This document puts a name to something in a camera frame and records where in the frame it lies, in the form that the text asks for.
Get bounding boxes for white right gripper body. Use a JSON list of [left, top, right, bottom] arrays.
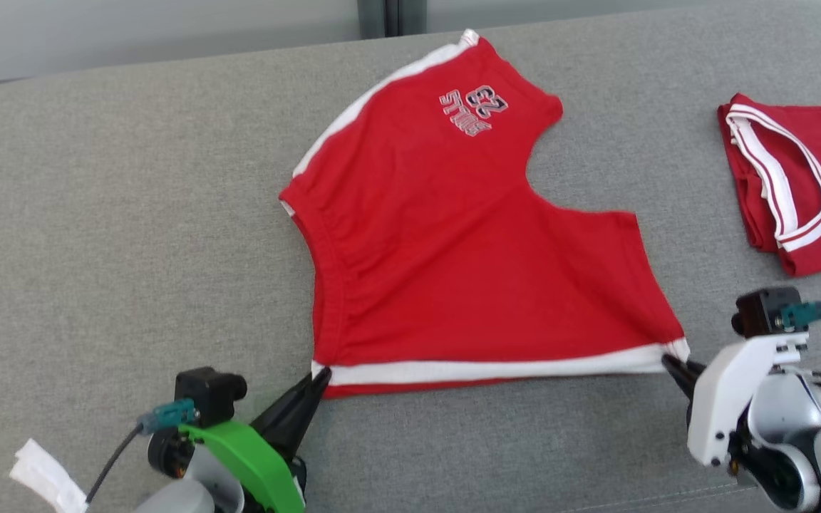
[[687, 332, 810, 469]]

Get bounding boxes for teal camera connector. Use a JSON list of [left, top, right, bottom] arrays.
[[137, 399, 199, 435], [781, 299, 821, 330]]

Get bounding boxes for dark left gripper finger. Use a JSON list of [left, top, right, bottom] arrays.
[[281, 370, 331, 458], [250, 369, 324, 451]]

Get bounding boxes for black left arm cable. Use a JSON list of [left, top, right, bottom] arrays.
[[85, 424, 146, 505]]

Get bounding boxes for red shorts with white stripes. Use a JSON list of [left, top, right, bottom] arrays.
[[279, 28, 691, 398]]

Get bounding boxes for teal right camera connector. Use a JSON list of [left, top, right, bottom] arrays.
[[781, 299, 821, 330]]

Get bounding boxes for white tape tag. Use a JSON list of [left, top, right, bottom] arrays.
[[10, 437, 91, 513]]

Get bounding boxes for grey fabric sofa cushion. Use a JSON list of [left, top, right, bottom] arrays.
[[0, 0, 821, 513]]

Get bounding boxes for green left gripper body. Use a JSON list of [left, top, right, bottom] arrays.
[[150, 420, 308, 513]]

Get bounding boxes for teal left camera connector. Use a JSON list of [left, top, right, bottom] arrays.
[[137, 399, 199, 435]]

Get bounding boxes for grey partition post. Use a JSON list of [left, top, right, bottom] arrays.
[[357, 0, 429, 38]]

